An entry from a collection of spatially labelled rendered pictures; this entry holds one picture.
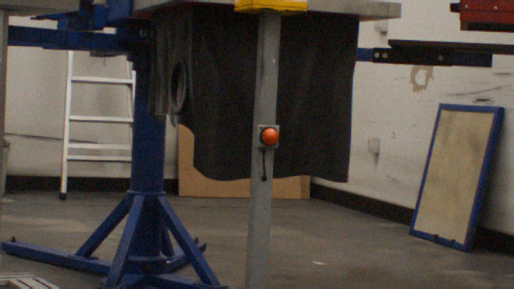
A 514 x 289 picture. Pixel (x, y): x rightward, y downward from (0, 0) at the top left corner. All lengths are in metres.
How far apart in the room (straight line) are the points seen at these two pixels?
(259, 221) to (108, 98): 4.96
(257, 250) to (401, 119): 4.11
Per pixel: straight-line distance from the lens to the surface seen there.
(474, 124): 5.55
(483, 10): 3.56
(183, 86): 2.67
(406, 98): 6.35
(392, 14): 2.67
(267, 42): 2.33
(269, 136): 2.29
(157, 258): 3.94
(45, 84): 7.18
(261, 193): 2.34
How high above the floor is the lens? 0.75
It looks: 3 degrees down
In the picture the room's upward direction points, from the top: 3 degrees clockwise
